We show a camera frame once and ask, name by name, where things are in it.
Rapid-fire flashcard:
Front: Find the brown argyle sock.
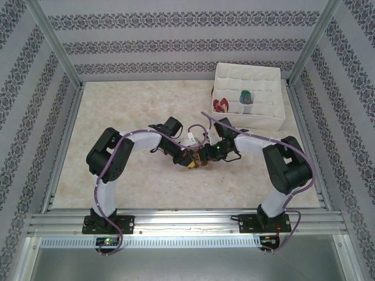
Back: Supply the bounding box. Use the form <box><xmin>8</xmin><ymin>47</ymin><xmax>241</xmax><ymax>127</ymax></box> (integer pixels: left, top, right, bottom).
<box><xmin>187</xmin><ymin>147</ymin><xmax>212</xmax><ymax>170</ymax></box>

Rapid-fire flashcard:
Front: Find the beige sock red toe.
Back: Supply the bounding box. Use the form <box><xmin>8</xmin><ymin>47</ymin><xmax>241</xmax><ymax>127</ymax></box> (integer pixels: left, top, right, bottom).
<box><xmin>213</xmin><ymin>98</ymin><xmax>230</xmax><ymax>114</ymax></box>

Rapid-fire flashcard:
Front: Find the white fabric organizer box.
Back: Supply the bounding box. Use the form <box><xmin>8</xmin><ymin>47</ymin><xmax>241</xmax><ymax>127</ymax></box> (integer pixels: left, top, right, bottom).
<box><xmin>210</xmin><ymin>61</ymin><xmax>287</xmax><ymax>132</ymax></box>

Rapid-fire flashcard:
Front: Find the blue sock orange cuff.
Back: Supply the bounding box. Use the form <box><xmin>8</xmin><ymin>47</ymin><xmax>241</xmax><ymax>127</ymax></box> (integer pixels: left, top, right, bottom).
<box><xmin>238</xmin><ymin>90</ymin><xmax>254</xmax><ymax>105</ymax></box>

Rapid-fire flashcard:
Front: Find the sheet metal shelf panel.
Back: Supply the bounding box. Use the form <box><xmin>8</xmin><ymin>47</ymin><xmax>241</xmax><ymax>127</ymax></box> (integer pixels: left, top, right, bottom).
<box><xmin>25</xmin><ymin>236</ymin><xmax>352</xmax><ymax>281</ymax></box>

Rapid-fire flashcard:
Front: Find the left controller board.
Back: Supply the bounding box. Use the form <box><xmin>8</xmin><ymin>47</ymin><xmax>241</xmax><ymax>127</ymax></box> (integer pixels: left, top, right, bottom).
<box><xmin>96</xmin><ymin>237</ymin><xmax>120</xmax><ymax>246</ymax></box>

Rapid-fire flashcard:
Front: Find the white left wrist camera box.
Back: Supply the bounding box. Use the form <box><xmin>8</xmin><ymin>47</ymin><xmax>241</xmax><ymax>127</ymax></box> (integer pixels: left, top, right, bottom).
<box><xmin>186</xmin><ymin>131</ymin><xmax>203</xmax><ymax>148</ymax></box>

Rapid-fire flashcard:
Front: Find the aluminium mounting rail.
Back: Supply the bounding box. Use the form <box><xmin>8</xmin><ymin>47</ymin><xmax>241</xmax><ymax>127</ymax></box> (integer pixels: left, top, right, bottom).
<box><xmin>28</xmin><ymin>209</ymin><xmax>348</xmax><ymax>237</ymax></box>

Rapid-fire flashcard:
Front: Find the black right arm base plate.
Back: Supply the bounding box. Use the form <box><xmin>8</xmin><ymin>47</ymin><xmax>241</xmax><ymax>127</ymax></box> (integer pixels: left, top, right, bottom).
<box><xmin>238</xmin><ymin>214</ymin><xmax>292</xmax><ymax>234</ymax></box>

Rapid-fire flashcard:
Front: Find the slotted grey cable duct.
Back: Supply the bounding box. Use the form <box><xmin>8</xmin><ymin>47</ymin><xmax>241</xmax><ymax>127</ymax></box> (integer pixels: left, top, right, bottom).
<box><xmin>39</xmin><ymin>236</ymin><xmax>262</xmax><ymax>249</ymax></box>

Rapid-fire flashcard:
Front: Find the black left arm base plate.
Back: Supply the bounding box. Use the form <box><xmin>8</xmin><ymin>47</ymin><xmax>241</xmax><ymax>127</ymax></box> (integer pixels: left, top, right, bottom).
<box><xmin>81</xmin><ymin>215</ymin><xmax>135</xmax><ymax>235</ymax></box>

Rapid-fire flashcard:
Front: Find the aluminium table side rail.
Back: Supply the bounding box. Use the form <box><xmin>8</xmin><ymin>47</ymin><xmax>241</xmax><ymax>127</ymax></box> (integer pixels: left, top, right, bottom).
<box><xmin>288</xmin><ymin>81</ymin><xmax>333</xmax><ymax>211</ymax></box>
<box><xmin>40</xmin><ymin>83</ymin><xmax>86</xmax><ymax>213</ymax></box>

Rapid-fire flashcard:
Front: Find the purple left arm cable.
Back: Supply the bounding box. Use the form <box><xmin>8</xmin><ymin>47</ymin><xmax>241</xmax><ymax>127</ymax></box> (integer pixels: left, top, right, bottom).
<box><xmin>93</xmin><ymin>124</ymin><xmax>207</xmax><ymax>257</ymax></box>

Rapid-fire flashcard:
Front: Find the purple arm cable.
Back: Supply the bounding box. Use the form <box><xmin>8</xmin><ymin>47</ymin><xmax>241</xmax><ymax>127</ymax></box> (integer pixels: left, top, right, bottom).
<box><xmin>93</xmin><ymin>124</ymin><xmax>207</xmax><ymax>257</ymax></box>
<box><xmin>200</xmin><ymin>110</ymin><xmax>316</xmax><ymax>254</ymax></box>

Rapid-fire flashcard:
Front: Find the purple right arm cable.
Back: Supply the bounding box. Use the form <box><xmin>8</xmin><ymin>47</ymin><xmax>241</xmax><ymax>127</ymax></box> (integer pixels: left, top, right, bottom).
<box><xmin>200</xmin><ymin>110</ymin><xmax>316</xmax><ymax>254</ymax></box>

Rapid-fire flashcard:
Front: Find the aluminium frame post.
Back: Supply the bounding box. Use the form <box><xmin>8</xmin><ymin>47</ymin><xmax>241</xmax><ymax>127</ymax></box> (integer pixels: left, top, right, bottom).
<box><xmin>25</xmin><ymin>0</ymin><xmax>84</xmax><ymax>88</ymax></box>
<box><xmin>288</xmin><ymin>0</ymin><xmax>343</xmax><ymax>85</ymax></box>

